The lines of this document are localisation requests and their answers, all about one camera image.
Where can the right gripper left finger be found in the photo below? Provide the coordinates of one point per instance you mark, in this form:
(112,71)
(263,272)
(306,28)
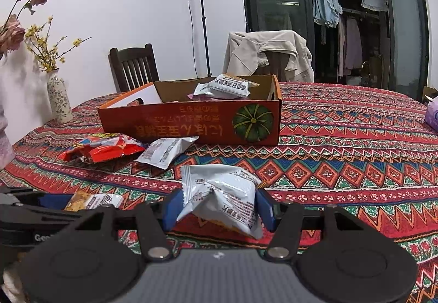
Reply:
(153,220)

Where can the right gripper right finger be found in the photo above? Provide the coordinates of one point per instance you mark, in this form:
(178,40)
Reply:
(284,220)

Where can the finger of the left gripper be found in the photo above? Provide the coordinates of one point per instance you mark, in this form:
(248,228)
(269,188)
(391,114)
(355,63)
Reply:
(55,201)

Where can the red silver snack bag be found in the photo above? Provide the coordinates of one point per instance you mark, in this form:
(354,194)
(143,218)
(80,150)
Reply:
(102,147)

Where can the white crinkled snack packet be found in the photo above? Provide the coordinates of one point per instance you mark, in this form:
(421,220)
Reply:
(223,194)

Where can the white orange biscuit packet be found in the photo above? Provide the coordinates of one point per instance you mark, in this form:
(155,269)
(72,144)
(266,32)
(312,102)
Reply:
(86,201)

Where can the white packet on tablecloth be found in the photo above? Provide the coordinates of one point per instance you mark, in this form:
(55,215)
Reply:
(163,151)

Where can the floral ceramic vase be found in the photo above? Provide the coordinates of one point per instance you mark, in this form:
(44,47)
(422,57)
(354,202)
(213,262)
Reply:
(58,98)

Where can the patterned red tablecloth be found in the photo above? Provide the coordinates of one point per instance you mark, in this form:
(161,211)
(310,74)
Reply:
(365,149)

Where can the orange cardboard snack box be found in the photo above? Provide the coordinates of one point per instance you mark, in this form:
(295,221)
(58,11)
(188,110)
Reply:
(164,110)

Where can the yellow flower branches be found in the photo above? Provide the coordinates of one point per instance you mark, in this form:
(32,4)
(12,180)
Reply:
(47,55)

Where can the white packet atop box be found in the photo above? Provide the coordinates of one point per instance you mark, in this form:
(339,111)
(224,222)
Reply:
(224,87)

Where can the dark wooden chair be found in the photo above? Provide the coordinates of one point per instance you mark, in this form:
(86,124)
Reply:
(133,67)

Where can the wooden chair under jacket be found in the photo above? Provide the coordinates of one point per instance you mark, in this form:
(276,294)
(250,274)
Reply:
(276,65)

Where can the beige jacket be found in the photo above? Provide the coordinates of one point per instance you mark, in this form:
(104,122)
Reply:
(246,52)

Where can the cardboard box on floor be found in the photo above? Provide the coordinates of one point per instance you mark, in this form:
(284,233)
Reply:
(428,94)

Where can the pink artificial roses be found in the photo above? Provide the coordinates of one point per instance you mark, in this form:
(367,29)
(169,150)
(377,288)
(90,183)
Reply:
(12,31)

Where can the black framed glass sliding door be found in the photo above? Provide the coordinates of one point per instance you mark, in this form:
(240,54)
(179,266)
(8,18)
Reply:
(376,43)

